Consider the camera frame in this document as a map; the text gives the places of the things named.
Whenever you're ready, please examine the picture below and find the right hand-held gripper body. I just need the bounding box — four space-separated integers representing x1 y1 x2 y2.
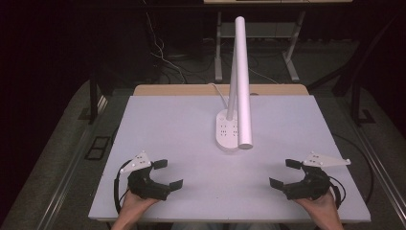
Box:
282 150 351 201

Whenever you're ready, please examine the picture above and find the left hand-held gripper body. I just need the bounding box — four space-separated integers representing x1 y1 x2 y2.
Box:
120 150 172 202

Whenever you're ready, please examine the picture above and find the white desk lamp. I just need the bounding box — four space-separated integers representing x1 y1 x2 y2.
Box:
215 15 254 153

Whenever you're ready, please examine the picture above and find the person's left hand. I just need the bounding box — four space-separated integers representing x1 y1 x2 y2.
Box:
118 188 160 222

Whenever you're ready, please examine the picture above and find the person's right hand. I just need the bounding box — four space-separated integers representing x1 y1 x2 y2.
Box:
293 187 342 222

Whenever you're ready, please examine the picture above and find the black metal stand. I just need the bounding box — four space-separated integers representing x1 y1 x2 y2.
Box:
350 76 377 127
88 71 101 126

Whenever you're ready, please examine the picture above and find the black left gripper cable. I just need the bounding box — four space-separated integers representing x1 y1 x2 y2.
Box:
113 158 132 215

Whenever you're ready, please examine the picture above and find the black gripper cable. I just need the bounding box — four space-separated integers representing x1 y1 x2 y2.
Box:
327 133 375 210
113 158 132 215

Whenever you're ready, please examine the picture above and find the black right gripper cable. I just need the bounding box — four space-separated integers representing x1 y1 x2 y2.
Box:
327 133 375 210

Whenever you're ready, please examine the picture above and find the black rectangular floor frame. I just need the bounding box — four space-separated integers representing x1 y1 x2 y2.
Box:
83 135 112 161

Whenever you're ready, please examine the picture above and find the aluminium floor rail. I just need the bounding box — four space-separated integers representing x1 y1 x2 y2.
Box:
34 95 109 230
346 114 406 221

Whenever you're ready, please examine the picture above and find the white lamp cable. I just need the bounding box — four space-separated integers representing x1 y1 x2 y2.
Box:
208 82 230 110

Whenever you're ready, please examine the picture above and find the thin white cable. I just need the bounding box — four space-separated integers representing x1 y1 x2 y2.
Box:
142 0 188 84

